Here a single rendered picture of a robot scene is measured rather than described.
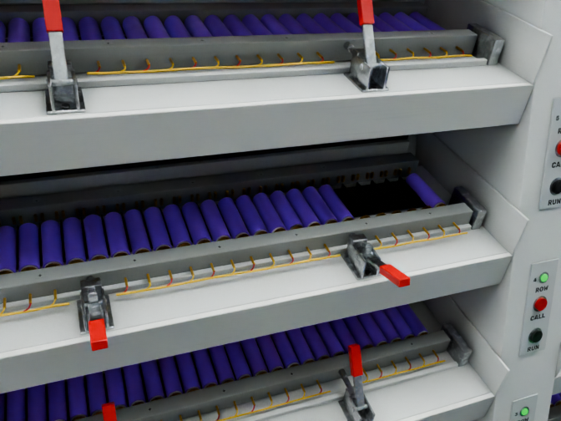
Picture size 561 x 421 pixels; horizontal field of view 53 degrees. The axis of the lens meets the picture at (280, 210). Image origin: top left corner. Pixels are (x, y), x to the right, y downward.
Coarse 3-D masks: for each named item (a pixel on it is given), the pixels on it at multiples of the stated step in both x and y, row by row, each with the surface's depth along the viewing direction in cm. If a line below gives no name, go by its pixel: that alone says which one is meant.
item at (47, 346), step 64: (0, 192) 57; (448, 192) 71; (320, 256) 59; (384, 256) 60; (448, 256) 61; (512, 256) 62; (0, 320) 48; (64, 320) 49; (128, 320) 49; (192, 320) 50; (256, 320) 53; (320, 320) 57; (0, 384) 47
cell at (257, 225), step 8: (240, 200) 62; (248, 200) 62; (240, 208) 62; (248, 208) 61; (248, 216) 60; (256, 216) 60; (248, 224) 60; (256, 224) 59; (264, 224) 60; (256, 232) 59
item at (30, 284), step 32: (352, 224) 60; (384, 224) 61; (416, 224) 62; (448, 224) 64; (128, 256) 52; (160, 256) 53; (192, 256) 53; (224, 256) 55; (256, 256) 56; (0, 288) 48; (32, 288) 49; (64, 288) 50; (160, 288) 52
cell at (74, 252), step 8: (64, 224) 56; (72, 224) 56; (80, 224) 57; (64, 232) 55; (72, 232) 55; (80, 232) 56; (64, 240) 55; (72, 240) 54; (80, 240) 55; (64, 248) 54; (72, 248) 53; (80, 248) 53; (72, 256) 52; (80, 256) 52
